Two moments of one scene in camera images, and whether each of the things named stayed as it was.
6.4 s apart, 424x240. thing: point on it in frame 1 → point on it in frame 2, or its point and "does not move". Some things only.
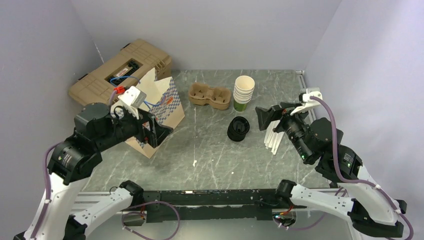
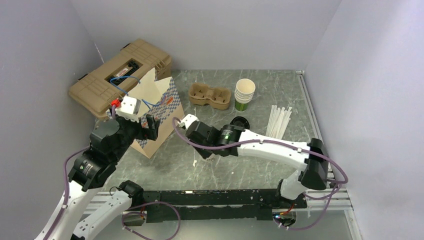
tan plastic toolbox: [126, 68] does not move
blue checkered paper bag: [162, 100] does not move
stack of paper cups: [243, 92] does not move
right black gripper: [275, 112] → [204, 155]
